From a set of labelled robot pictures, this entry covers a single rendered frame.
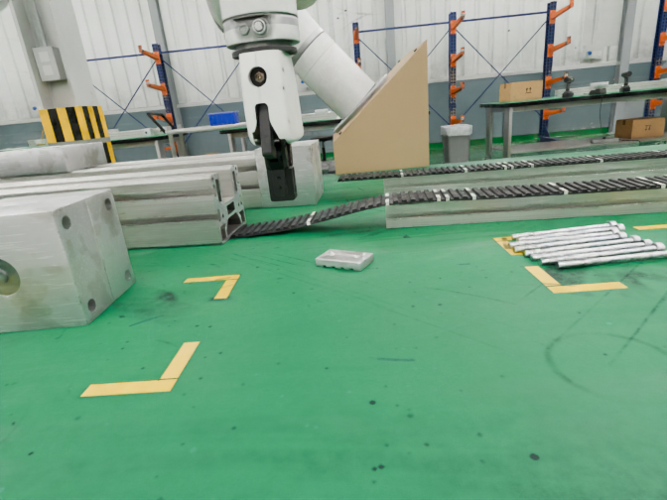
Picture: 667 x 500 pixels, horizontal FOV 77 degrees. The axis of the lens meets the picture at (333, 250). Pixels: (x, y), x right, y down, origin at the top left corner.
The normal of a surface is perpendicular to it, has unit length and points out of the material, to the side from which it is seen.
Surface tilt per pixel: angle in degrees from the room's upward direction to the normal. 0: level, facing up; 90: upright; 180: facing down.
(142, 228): 90
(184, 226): 90
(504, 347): 0
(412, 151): 90
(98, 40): 90
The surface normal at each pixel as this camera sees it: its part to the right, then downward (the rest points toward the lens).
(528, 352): -0.09, -0.94
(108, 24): -0.02, 0.33
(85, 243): 1.00, -0.09
